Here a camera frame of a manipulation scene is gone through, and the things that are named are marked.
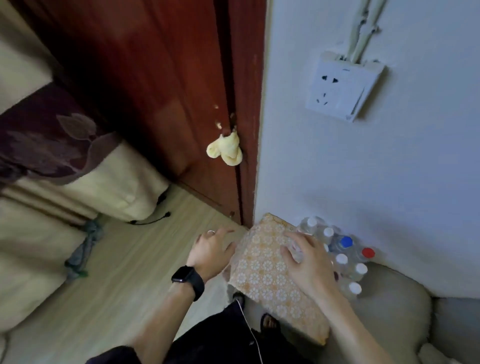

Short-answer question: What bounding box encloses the person's right forearm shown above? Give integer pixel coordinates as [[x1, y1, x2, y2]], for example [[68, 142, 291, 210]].
[[318, 290, 395, 364]]

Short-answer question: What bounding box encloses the patterned cloth covered stool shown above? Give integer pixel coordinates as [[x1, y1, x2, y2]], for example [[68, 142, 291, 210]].
[[226, 212, 331, 346]]

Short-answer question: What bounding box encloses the cream and purple curtain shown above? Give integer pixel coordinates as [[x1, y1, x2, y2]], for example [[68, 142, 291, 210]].
[[0, 0, 172, 364]]

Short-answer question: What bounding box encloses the pile of white clothes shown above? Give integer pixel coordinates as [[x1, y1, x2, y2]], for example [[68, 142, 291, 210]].
[[418, 341, 455, 364]]

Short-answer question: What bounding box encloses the grey sofa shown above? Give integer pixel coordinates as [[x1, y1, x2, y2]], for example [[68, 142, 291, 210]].
[[284, 262, 480, 364]]

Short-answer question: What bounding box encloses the white wall cable conduit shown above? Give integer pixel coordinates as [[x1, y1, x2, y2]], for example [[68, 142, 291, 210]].
[[346, 0, 387, 63]]

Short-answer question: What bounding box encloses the small blue cap water bottle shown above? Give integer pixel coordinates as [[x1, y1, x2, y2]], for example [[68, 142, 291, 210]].
[[331, 235, 355, 260]]

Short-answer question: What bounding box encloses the red cap water bottle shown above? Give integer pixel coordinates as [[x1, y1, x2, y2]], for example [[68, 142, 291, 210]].
[[354, 246, 377, 269]]

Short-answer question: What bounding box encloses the white wall socket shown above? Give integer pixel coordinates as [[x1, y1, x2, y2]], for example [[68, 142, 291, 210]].
[[304, 50, 386, 124]]

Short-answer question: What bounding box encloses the person's left hand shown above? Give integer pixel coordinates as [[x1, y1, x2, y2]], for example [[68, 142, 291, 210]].
[[185, 226, 238, 284]]

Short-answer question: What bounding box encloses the black floor cable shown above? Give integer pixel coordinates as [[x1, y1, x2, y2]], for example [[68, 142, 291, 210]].
[[127, 190, 172, 226]]

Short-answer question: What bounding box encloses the person's black left sleeve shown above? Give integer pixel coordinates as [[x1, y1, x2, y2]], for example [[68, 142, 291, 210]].
[[85, 345, 142, 364]]

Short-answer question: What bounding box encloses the cluster of white cap bottles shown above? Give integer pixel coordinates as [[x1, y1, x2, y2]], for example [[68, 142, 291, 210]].
[[296, 215, 370, 303]]

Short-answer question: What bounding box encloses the dark red door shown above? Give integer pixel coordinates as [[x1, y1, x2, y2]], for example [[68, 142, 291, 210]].
[[7, 0, 268, 230]]

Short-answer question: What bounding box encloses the person's left forearm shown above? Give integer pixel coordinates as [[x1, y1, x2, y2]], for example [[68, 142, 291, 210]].
[[131, 281, 196, 364]]

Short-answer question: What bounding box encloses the black smartwatch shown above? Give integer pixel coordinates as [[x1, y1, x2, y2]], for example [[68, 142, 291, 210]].
[[171, 265, 206, 302]]

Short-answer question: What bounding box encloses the person's black shirt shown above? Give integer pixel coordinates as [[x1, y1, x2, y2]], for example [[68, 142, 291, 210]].
[[164, 299, 316, 364]]

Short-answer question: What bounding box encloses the person's right hand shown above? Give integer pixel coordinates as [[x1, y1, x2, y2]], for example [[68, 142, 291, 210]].
[[279, 230, 340, 305]]

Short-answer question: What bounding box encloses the grey green floor cloth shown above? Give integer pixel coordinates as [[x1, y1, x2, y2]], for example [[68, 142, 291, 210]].
[[63, 219, 106, 282]]

